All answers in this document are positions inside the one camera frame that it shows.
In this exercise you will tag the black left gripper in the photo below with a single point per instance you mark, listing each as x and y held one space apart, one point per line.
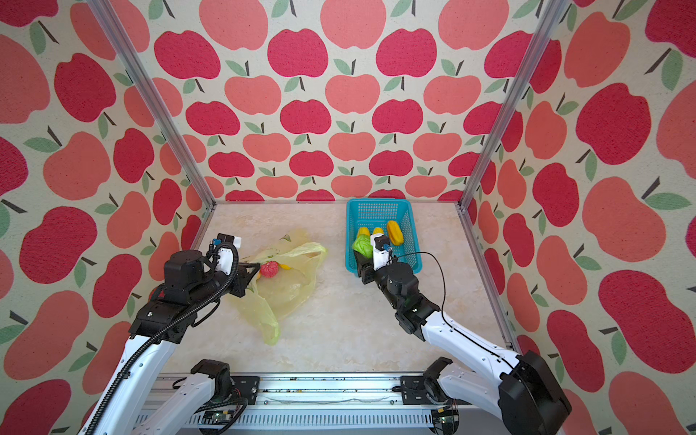
244 276

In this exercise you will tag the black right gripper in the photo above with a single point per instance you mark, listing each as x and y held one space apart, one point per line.
367 269

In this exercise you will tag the red toy apple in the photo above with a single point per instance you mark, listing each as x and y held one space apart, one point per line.
270 269

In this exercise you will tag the green toy fruit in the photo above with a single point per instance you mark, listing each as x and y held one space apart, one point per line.
363 245

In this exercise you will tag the yellow plastic bag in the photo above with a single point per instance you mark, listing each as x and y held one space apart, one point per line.
270 300

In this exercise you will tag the orange yellow toy fruit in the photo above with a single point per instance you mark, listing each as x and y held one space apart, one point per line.
394 233

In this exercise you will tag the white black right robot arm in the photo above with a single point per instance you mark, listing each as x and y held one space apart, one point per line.
520 390

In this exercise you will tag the turquoise plastic basket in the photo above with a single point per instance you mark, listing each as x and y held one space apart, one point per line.
377 213

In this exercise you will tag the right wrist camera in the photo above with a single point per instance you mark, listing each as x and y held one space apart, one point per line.
382 251

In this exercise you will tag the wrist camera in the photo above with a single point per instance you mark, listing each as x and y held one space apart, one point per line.
222 252
382 251

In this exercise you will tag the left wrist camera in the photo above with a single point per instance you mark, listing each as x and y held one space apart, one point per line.
222 252

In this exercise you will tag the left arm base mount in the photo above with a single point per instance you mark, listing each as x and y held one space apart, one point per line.
228 388

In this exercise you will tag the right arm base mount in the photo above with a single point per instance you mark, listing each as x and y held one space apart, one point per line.
424 388

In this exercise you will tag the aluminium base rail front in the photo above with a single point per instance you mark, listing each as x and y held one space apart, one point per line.
324 400

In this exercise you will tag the aluminium post left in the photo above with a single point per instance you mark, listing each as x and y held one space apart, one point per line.
117 35

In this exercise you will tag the aluminium post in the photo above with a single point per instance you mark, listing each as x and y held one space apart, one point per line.
117 35
547 25

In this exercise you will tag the aluminium post right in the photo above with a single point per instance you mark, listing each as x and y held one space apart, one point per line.
547 25

